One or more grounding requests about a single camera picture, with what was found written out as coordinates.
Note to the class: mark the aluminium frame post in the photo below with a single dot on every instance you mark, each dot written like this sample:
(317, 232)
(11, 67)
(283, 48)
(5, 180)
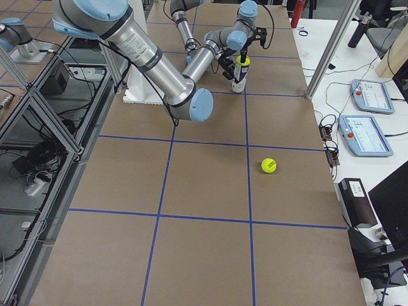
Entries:
(331, 47)

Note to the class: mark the aluminium frame rack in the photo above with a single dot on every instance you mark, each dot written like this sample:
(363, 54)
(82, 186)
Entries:
(52, 109)

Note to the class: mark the near teach pendant tablet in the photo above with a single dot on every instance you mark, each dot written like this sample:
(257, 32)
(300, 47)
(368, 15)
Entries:
(363, 136)

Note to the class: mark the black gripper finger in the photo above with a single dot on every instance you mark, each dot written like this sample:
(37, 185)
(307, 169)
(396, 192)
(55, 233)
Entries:
(243, 55)
(229, 75)
(262, 34)

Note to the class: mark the Roland Garros tennis ball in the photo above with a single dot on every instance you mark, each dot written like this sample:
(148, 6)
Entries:
(268, 165)

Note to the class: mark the red cylinder bottle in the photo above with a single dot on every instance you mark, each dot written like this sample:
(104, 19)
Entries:
(297, 13)

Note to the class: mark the black monitor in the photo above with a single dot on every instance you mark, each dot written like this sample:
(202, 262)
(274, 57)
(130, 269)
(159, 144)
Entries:
(389, 200)

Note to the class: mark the black box with label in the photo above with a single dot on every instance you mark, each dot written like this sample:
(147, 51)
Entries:
(356, 203)

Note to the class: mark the black water bottle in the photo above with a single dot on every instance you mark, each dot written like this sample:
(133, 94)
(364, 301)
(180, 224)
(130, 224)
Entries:
(361, 29)

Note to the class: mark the teach pendant tablet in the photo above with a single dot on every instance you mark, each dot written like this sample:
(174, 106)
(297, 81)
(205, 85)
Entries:
(363, 136)
(372, 96)

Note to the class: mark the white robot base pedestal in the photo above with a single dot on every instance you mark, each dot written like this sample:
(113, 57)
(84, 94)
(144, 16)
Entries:
(138, 89)

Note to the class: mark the white blue tennis ball can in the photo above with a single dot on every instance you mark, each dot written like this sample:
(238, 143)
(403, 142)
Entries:
(238, 84)

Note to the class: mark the far teach pendant tablet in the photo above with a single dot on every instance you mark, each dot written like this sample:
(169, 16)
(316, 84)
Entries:
(372, 96)

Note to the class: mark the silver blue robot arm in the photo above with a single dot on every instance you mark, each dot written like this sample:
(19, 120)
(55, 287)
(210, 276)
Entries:
(217, 45)
(114, 22)

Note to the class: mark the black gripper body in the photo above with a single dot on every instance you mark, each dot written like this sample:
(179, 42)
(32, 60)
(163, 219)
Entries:
(227, 65)
(245, 49)

